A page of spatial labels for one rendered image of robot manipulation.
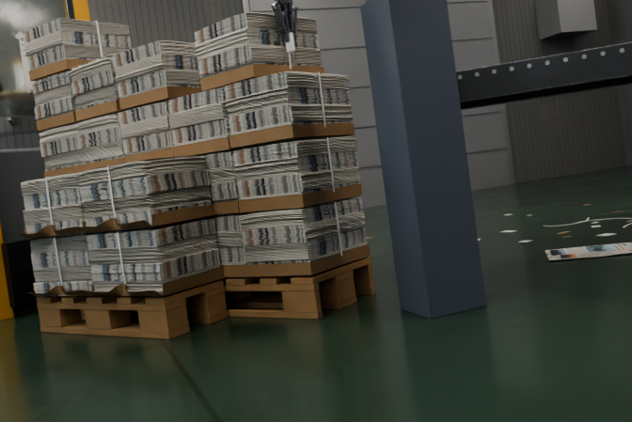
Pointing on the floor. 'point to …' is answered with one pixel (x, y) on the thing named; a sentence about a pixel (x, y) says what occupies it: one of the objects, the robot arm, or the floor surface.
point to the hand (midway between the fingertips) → (290, 42)
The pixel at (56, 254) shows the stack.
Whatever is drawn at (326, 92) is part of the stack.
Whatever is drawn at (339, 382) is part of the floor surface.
